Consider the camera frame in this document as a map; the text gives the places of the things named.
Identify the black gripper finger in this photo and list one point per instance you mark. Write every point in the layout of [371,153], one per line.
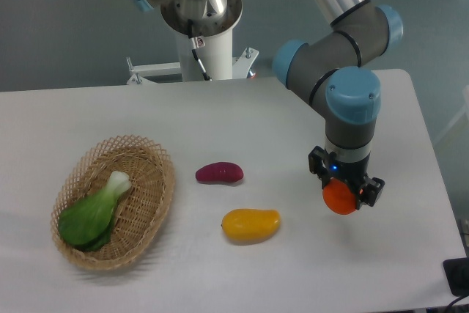
[316,162]
[369,192]

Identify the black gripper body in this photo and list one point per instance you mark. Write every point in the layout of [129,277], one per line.
[351,174]

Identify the orange fruit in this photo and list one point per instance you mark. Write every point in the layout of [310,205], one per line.
[338,197]

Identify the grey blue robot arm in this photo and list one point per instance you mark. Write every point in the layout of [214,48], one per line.
[329,75]

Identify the woven wicker basket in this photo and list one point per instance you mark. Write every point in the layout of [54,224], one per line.
[140,211]

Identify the purple sweet potato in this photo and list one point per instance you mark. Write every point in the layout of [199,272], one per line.
[220,172]

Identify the yellow mango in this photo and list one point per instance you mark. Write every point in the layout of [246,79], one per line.
[247,226]

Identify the black device at table edge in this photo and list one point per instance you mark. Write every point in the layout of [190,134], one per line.
[456,271]

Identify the green bok choy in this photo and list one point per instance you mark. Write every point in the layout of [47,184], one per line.
[87,224]

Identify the white frame at right edge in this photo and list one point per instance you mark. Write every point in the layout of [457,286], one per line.
[455,125]

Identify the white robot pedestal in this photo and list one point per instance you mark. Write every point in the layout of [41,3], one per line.
[203,32]

